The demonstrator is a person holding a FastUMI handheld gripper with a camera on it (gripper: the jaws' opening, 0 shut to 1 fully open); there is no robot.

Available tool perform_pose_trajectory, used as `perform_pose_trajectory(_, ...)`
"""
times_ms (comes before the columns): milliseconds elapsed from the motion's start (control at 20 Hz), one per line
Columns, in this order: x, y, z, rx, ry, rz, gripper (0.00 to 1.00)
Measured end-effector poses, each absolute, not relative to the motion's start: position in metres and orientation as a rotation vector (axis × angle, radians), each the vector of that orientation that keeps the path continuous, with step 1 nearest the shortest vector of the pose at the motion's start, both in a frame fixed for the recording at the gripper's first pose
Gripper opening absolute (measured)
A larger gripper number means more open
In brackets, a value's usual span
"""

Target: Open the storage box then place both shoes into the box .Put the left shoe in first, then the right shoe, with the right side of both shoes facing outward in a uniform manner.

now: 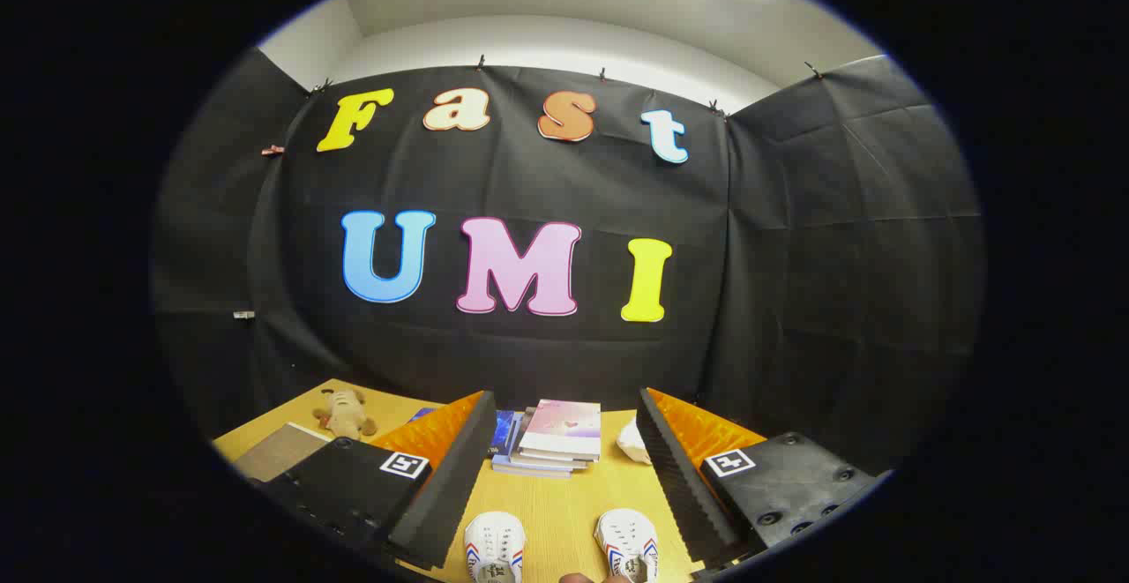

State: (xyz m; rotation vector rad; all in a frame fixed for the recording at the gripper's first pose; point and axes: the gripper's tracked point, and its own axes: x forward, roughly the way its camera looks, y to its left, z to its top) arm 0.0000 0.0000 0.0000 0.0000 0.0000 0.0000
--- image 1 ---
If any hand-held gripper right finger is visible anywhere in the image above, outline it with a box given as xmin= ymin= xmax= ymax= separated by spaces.
xmin=635 ymin=386 xmax=892 ymax=575

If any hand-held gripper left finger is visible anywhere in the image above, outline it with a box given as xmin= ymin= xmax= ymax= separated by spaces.
xmin=260 ymin=391 xmax=498 ymax=571

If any white shoe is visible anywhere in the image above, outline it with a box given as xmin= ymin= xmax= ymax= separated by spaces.
xmin=594 ymin=508 xmax=661 ymax=583
xmin=464 ymin=511 xmax=527 ymax=583

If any brown fabric storage box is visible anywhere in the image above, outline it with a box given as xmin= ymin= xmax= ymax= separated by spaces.
xmin=234 ymin=422 xmax=332 ymax=482

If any white plush toy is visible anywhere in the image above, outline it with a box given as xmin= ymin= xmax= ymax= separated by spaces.
xmin=615 ymin=418 xmax=654 ymax=465

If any dark blue book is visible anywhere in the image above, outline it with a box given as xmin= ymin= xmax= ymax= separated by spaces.
xmin=407 ymin=407 xmax=520 ymax=459

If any light blue book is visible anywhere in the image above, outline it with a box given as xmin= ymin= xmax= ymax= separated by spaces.
xmin=491 ymin=452 xmax=576 ymax=479

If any white book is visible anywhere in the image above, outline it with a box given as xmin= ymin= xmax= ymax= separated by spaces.
xmin=510 ymin=447 xmax=592 ymax=471

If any pink cover book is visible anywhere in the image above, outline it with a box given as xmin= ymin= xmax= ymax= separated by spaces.
xmin=519 ymin=400 xmax=602 ymax=462

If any brown plush toy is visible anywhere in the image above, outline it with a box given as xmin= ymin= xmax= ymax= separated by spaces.
xmin=311 ymin=387 xmax=378 ymax=440

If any black backdrop cloth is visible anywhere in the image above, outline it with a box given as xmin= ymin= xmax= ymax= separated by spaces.
xmin=150 ymin=45 xmax=984 ymax=478

